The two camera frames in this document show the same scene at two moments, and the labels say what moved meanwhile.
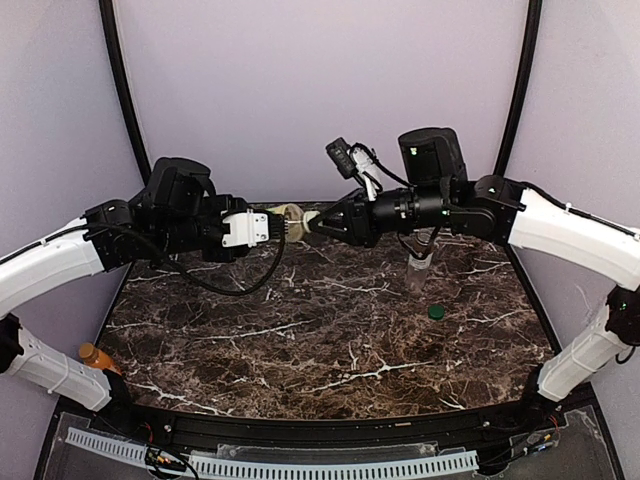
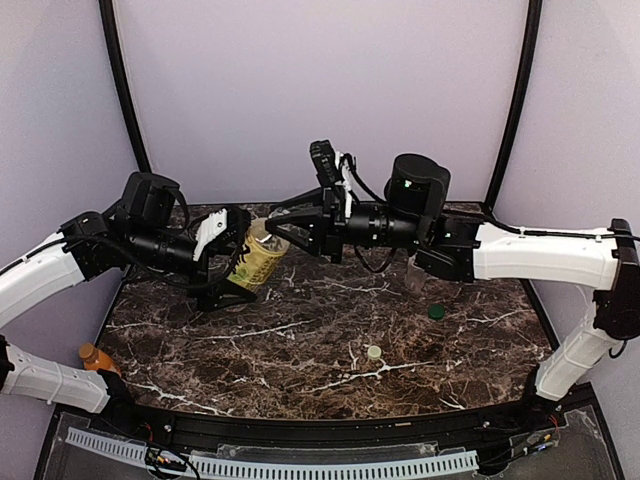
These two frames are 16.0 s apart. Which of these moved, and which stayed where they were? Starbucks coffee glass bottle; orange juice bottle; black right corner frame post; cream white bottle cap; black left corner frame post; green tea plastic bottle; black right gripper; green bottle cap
Moved: cream white bottle cap; black right gripper; green tea plastic bottle
Stayed: black right corner frame post; black left corner frame post; green bottle cap; orange juice bottle; Starbucks coffee glass bottle
